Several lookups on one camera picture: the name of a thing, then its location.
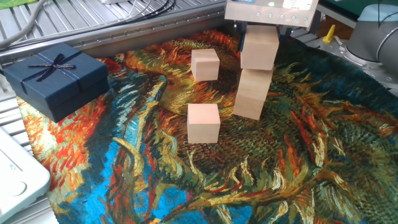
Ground navy gift box with ribbon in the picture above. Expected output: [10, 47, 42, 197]
[2, 42, 110, 123]

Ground thick grey cable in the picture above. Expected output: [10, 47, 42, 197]
[0, 0, 49, 49]

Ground silver Schunk gripper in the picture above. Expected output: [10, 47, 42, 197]
[224, 0, 320, 52]

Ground white electronic device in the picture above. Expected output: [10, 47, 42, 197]
[0, 127, 52, 223]

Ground green printed cloth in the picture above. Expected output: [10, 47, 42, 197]
[0, 0, 39, 9]

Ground thin black cables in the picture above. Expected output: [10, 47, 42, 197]
[77, 0, 177, 30]

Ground yellow plastic piece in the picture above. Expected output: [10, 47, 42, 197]
[322, 24, 337, 44]

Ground plain wooden cube block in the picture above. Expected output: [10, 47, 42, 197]
[235, 67, 275, 103]
[240, 24, 280, 72]
[187, 103, 221, 144]
[190, 48, 221, 82]
[233, 94, 266, 121]

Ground sunflower painting print cloth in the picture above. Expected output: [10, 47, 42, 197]
[17, 27, 398, 224]

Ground aluminium slotted rail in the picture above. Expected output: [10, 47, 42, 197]
[0, 0, 234, 63]

